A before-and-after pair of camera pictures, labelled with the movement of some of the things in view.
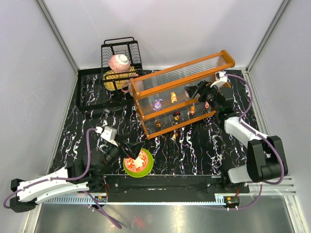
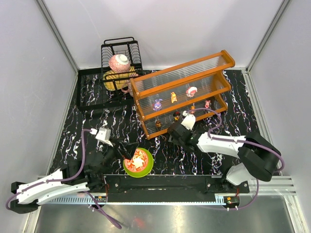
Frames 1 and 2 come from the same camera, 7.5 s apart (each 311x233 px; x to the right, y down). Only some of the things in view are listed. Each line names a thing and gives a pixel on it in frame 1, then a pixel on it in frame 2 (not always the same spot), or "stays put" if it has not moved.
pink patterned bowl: [119, 63] stays put
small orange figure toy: [173, 97] stays put
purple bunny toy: [157, 104] stays put
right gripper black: [201, 90] -> [175, 132]
